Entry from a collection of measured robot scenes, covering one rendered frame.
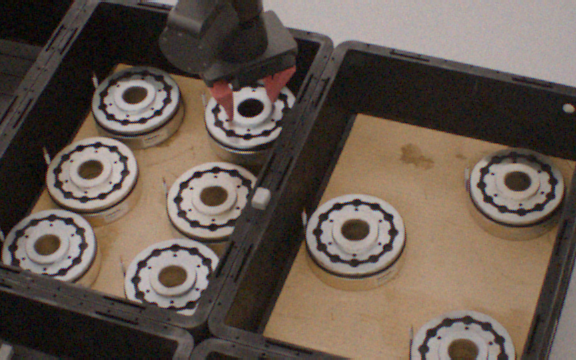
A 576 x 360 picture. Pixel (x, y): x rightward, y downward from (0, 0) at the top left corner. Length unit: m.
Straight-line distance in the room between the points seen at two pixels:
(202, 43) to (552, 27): 0.69
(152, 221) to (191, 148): 0.11
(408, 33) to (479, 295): 0.54
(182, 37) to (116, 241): 0.28
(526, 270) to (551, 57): 0.46
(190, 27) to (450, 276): 0.37
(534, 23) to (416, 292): 0.57
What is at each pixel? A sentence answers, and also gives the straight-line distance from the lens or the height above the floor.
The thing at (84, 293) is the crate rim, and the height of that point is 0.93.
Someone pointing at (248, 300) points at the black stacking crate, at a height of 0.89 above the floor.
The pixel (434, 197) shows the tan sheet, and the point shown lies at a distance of 1.41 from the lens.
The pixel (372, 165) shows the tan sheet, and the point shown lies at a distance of 1.44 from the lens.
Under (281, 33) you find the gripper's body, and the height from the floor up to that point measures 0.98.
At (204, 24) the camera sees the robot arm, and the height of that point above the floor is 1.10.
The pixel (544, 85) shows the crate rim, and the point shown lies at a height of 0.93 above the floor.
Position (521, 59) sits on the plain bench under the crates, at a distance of 1.74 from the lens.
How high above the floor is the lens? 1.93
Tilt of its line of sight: 50 degrees down
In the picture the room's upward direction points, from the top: 7 degrees counter-clockwise
